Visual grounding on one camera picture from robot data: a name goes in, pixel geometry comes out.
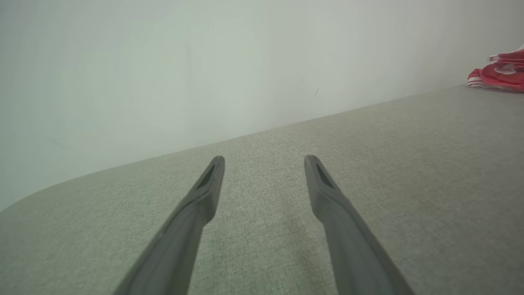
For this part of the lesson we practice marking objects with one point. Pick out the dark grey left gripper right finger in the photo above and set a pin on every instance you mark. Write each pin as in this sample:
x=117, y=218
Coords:
x=348, y=246

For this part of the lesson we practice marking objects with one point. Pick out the red basketball jersey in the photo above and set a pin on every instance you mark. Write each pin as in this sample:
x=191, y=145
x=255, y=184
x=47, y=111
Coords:
x=495, y=80

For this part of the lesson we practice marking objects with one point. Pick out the red shorts with white stripe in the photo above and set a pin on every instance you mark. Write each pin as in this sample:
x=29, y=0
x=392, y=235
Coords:
x=513, y=57

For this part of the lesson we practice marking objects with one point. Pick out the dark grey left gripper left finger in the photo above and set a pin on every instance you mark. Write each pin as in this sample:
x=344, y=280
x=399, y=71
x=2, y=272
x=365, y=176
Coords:
x=180, y=241

